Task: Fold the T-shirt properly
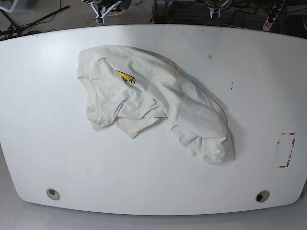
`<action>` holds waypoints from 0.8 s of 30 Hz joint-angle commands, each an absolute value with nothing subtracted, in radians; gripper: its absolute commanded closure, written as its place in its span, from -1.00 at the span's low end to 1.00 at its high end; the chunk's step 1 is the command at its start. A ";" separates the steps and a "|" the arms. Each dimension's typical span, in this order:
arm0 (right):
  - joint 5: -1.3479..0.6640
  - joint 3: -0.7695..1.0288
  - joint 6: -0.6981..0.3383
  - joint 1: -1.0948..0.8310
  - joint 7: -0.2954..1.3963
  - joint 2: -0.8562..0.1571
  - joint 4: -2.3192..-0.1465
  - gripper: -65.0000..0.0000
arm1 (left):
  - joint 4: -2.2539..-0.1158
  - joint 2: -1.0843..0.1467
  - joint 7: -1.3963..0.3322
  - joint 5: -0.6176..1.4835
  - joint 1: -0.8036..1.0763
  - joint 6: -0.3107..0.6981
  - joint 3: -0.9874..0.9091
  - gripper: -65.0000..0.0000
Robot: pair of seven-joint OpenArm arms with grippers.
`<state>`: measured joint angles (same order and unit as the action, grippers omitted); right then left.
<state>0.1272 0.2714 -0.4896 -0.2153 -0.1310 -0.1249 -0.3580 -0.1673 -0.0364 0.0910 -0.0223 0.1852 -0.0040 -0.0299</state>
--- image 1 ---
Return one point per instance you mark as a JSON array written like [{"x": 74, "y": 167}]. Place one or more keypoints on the white power strip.
[{"x": 273, "y": 15}]

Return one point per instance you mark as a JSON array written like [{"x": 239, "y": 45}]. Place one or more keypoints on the red tape rectangle marking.
[{"x": 284, "y": 149}]

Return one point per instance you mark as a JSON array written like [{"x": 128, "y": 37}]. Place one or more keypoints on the white printed T-shirt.
[{"x": 133, "y": 89}]

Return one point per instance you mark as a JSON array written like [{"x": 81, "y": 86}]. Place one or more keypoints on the table cable grommet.
[
  {"x": 262, "y": 196},
  {"x": 53, "y": 194}
]

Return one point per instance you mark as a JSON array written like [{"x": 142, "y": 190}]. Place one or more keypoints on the right table cable grommet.
[{"x": 262, "y": 196}]

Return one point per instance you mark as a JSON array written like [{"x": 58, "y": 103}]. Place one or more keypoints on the left table cable grommet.
[{"x": 53, "y": 194}]

